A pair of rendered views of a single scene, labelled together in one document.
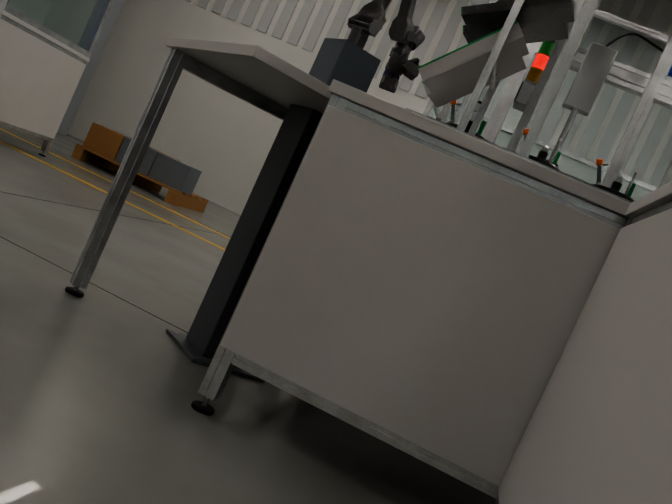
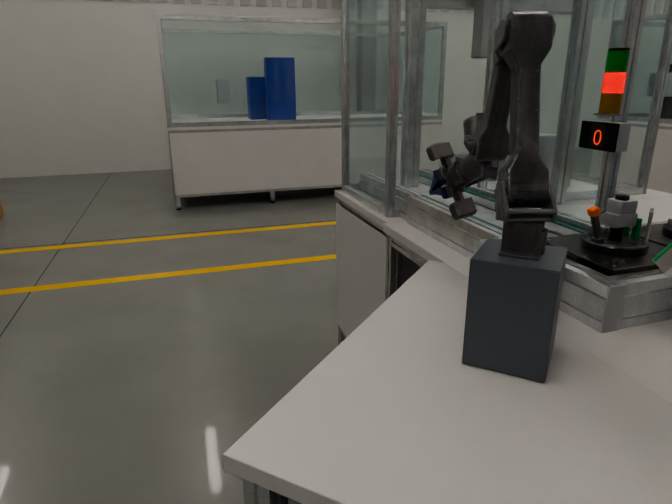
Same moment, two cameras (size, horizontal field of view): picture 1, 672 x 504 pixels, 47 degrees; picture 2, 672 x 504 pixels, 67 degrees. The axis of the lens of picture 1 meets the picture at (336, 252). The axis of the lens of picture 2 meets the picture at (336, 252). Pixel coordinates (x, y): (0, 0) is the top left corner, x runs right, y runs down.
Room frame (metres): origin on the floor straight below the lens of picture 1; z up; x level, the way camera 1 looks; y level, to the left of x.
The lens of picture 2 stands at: (1.86, 0.89, 1.34)
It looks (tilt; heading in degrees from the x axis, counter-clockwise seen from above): 18 degrees down; 331
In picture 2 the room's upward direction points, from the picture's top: straight up
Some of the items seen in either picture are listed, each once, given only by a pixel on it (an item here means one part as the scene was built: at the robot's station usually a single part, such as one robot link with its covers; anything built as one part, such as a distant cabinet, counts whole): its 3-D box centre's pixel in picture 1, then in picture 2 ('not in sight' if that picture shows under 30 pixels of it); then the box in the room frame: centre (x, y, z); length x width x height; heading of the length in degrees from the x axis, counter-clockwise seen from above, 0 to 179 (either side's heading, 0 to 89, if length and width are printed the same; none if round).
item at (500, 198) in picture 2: (364, 22); (523, 201); (2.43, 0.21, 1.15); 0.09 x 0.07 x 0.06; 62
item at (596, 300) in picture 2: not in sight; (486, 243); (2.83, -0.12, 0.91); 0.89 x 0.06 x 0.11; 169
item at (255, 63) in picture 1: (331, 114); (536, 369); (2.39, 0.19, 0.84); 0.90 x 0.70 x 0.03; 123
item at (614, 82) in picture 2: (540, 63); (613, 82); (2.70, -0.37, 1.33); 0.05 x 0.05 x 0.05
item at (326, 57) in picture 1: (339, 78); (514, 305); (2.43, 0.21, 0.96); 0.14 x 0.14 x 0.20; 33
